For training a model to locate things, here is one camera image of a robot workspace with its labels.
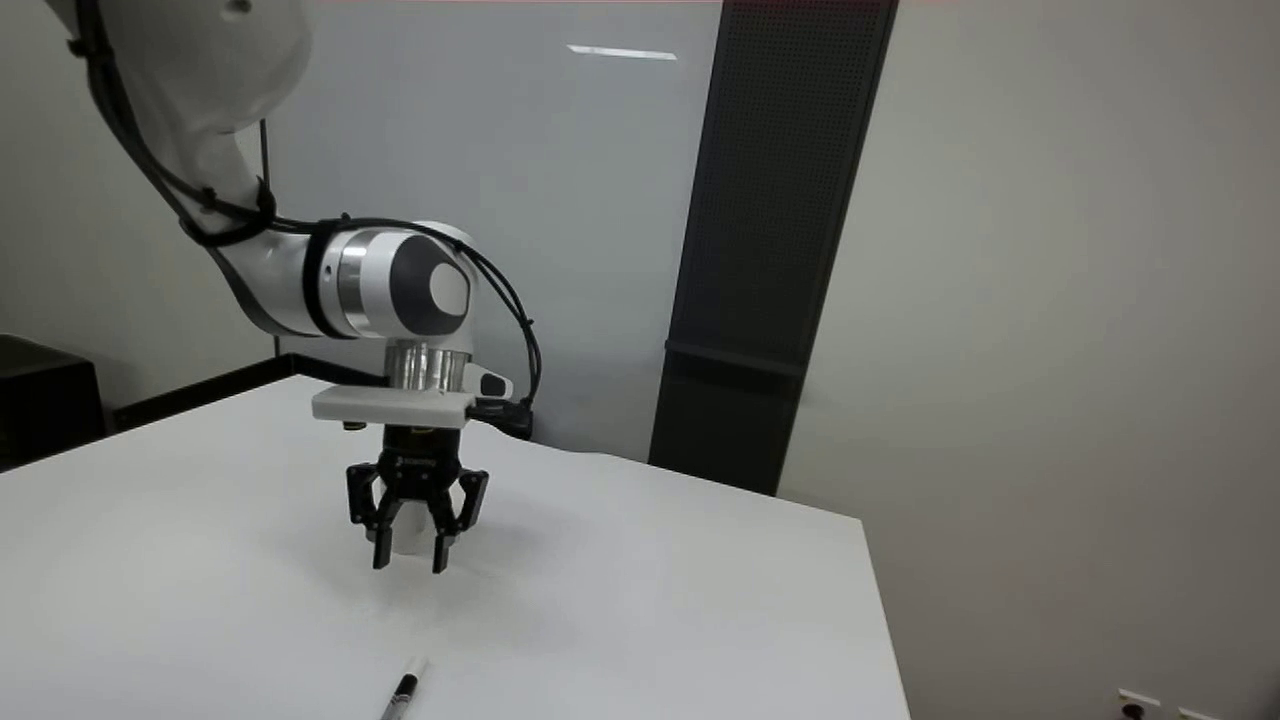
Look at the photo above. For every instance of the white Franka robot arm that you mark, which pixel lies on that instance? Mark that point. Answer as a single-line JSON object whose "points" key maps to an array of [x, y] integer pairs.
{"points": [[265, 266]]}

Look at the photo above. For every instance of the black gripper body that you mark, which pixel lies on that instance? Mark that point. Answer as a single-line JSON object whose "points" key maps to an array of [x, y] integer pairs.
{"points": [[418, 462]]}

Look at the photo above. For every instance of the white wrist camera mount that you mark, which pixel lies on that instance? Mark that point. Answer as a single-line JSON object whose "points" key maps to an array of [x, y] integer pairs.
{"points": [[392, 406]]}

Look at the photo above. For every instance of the white wall outlet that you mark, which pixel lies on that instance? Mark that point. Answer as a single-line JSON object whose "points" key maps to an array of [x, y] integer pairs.
{"points": [[1138, 700], [1194, 712]]}

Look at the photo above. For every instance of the frosted glass wall panel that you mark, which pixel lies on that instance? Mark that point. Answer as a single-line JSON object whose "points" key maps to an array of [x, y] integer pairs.
{"points": [[587, 202]]}

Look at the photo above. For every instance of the black and white marker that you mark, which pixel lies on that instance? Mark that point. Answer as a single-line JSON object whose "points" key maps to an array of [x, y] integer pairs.
{"points": [[405, 691]]}

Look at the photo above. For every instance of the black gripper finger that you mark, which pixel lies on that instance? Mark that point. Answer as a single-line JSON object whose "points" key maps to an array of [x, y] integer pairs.
{"points": [[461, 517], [373, 517]]}

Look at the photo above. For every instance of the dark vertical wall pillar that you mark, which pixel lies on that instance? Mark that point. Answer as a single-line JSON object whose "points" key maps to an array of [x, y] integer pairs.
{"points": [[772, 242]]}

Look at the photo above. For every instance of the black box shaped furniture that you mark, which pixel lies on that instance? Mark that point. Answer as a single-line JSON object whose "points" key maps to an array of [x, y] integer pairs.
{"points": [[45, 400]]}

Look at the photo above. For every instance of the white paper table cover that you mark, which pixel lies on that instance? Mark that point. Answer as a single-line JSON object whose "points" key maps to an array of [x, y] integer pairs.
{"points": [[601, 613]]}

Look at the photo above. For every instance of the small black chair back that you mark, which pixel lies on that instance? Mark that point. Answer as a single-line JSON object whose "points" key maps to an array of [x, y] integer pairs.
{"points": [[514, 422]]}

